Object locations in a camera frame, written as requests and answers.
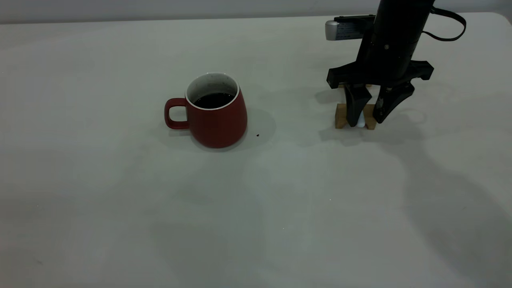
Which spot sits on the flat rectangular wooden block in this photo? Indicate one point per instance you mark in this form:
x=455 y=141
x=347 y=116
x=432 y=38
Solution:
x=341 y=85

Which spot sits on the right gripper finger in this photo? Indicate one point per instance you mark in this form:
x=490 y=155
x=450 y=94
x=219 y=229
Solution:
x=356 y=102
x=390 y=98

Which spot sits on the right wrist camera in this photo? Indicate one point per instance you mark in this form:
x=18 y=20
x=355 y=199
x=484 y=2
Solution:
x=348 y=30

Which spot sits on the arched wooden block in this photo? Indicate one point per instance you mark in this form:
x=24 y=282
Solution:
x=340 y=116

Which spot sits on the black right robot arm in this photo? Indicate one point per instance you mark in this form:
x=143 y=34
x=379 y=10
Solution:
x=400 y=20

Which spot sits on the red ceramic mug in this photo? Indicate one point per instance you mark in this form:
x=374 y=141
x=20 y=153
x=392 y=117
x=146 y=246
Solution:
x=216 y=128

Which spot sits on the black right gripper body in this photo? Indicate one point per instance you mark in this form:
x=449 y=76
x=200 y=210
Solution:
x=384 y=68

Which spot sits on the dark coffee liquid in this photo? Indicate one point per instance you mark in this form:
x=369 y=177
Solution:
x=212 y=100

